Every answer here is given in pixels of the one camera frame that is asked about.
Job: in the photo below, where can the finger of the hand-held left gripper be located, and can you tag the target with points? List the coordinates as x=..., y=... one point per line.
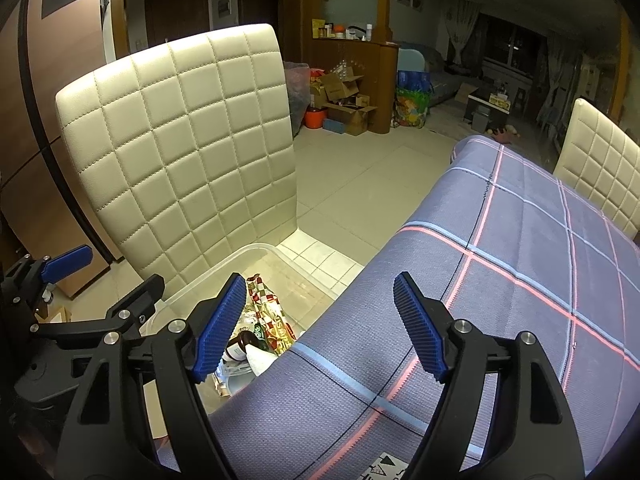
x=142, y=305
x=67, y=262

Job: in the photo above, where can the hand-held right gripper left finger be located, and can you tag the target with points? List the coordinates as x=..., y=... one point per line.
x=220, y=330

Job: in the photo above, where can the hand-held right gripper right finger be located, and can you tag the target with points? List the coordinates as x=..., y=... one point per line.
x=420, y=330

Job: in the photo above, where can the brown glass bottle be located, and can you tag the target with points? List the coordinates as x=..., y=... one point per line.
x=241, y=346

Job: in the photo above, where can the white tissue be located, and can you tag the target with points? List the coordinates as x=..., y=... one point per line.
x=261, y=362

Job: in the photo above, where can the red gold foil wrapper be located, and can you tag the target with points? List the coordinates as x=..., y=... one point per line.
x=270, y=310

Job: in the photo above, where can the clear plastic bin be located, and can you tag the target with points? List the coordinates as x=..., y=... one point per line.
x=280, y=265

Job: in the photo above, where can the blue plaid tablecloth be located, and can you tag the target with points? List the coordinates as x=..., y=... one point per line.
x=500, y=285

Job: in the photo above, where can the white printed label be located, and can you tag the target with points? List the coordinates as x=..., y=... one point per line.
x=384, y=467

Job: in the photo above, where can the cream quilted dining chair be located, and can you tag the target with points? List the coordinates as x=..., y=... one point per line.
x=185, y=160
x=600, y=165

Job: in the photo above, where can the brown wooden wardrobe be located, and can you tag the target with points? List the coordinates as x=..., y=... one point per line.
x=45, y=110

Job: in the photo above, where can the toy on floor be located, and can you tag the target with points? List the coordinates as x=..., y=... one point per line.
x=501, y=133

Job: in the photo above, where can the blue small box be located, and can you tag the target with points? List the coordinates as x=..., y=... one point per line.
x=333, y=126

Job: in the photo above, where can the open cardboard box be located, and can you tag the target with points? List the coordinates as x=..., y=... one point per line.
x=340, y=87
x=355, y=117

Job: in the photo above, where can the colourful woven bag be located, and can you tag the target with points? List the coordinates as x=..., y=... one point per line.
x=412, y=105

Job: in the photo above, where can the orange bucket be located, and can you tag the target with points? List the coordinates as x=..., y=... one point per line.
x=316, y=119

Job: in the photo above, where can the coffee table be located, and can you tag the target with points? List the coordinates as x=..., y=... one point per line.
x=487, y=107

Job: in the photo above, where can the clear plastic bag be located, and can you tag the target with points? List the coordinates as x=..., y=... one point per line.
x=297, y=95

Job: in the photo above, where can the grey sofa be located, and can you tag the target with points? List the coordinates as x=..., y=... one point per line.
x=450, y=80

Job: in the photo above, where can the dark wooden door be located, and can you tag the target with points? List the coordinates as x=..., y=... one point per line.
x=175, y=17

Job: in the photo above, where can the wooden partition cabinet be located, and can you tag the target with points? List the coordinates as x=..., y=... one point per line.
x=370, y=65

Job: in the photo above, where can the light blue chair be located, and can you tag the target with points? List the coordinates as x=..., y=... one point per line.
x=412, y=60

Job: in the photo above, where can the patterned curtain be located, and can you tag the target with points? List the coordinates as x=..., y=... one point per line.
x=461, y=30
x=560, y=80

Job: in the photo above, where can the dark window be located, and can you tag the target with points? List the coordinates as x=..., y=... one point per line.
x=512, y=42

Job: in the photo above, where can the row of small bottles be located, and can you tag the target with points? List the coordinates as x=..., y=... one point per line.
x=342, y=31

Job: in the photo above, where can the small framed wall picture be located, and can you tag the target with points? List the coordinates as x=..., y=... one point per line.
x=224, y=6

